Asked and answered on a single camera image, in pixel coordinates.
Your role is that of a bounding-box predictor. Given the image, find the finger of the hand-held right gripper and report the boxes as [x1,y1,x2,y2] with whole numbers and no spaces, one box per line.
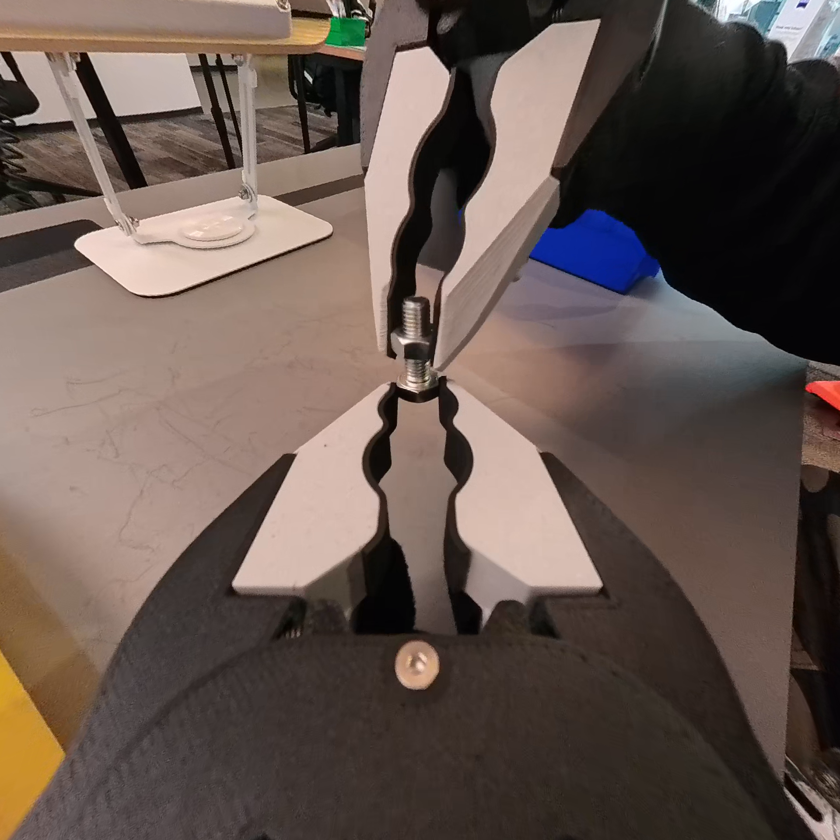
[437,18,602,373]
[364,48,462,360]

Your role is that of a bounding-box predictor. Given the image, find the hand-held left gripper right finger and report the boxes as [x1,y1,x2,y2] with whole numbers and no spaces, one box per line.
[434,378,605,634]

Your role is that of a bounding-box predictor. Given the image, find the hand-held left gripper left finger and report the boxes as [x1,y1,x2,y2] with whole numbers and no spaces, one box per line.
[231,382,401,621]

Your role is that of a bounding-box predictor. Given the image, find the silver bolt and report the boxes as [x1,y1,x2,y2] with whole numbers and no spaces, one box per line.
[395,297,442,403]

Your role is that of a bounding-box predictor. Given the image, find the silver hex nut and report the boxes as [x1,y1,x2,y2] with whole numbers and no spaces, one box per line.
[390,329,435,361]

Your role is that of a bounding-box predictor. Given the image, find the yellow plastic bin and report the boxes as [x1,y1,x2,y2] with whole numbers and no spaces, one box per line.
[0,545,99,840]

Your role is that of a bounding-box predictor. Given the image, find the person's right hand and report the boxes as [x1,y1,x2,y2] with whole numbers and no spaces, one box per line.
[550,12,799,311]

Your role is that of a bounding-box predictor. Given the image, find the blue plastic bin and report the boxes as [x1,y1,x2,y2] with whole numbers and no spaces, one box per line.
[529,209,661,295]

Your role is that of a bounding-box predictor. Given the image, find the white stand with clear arms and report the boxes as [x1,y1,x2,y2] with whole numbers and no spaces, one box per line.
[0,18,334,299]

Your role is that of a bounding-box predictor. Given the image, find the white flat device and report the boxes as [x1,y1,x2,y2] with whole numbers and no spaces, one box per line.
[0,0,294,42]

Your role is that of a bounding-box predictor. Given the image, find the black metal table legs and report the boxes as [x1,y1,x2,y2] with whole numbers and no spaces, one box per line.
[0,51,237,191]

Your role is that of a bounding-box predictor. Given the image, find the camouflage pants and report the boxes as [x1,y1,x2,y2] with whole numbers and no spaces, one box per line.
[787,367,840,840]

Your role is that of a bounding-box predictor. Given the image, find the white banner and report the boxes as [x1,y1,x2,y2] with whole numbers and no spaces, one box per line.
[771,0,840,63]

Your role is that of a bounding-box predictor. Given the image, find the black office chair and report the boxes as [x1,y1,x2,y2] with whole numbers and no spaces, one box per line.
[0,75,40,211]

